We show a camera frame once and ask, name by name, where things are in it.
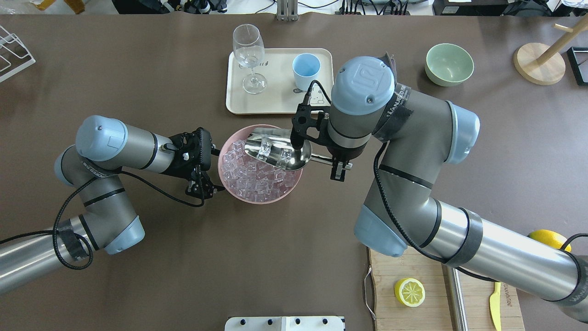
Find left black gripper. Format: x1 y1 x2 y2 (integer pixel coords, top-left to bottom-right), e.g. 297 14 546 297
162 128 222 199

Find bamboo cutting board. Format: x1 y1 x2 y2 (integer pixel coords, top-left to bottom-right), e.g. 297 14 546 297
364 246 526 331

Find wooden mug tree stand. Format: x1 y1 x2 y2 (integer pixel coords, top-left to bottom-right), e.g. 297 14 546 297
513 15 588 86

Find pale green bowl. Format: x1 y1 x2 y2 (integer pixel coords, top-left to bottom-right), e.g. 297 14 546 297
425 43 475 87

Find folded grey cloth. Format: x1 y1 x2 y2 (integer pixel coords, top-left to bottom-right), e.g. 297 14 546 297
379 52 398 84

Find white wire cup rack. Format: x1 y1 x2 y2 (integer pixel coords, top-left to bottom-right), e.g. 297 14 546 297
0 26 36 82

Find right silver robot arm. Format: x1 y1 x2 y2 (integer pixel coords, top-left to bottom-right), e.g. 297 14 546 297
327 56 587 323

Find stainless steel ice scoop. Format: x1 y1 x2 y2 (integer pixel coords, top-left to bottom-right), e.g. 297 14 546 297
244 127 333 171

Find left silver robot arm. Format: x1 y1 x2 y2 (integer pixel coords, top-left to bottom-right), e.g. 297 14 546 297
0 115 223 294

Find black framed glass tray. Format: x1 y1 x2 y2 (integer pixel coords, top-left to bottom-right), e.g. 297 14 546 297
566 47 588 86

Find cream rabbit print tray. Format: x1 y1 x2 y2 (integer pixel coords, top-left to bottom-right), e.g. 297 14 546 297
226 48 334 115

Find yellow plastic knife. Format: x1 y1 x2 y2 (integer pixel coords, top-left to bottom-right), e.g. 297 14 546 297
489 281 502 331

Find steel muddler black tip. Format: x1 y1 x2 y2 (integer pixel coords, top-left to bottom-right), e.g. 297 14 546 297
443 264 469 331

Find clear plastic ice cubes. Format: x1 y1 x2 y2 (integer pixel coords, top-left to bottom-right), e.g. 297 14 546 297
221 140 298 203

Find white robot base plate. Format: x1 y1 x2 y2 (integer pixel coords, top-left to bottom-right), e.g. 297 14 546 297
224 315 346 331

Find clear wine glass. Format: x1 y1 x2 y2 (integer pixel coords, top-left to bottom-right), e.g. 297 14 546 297
232 24 267 95

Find pink bowl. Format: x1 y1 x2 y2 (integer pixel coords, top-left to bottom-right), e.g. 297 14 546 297
218 124 304 204

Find upper yellow lemon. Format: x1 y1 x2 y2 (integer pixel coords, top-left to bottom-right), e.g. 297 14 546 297
527 229 567 250

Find halved lemon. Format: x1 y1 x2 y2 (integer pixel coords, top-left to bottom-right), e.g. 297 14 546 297
394 277 426 308

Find light blue plastic cup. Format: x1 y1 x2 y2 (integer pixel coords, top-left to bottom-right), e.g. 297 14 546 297
292 53 321 91

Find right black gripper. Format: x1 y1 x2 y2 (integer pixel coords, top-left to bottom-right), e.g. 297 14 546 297
326 144 354 182

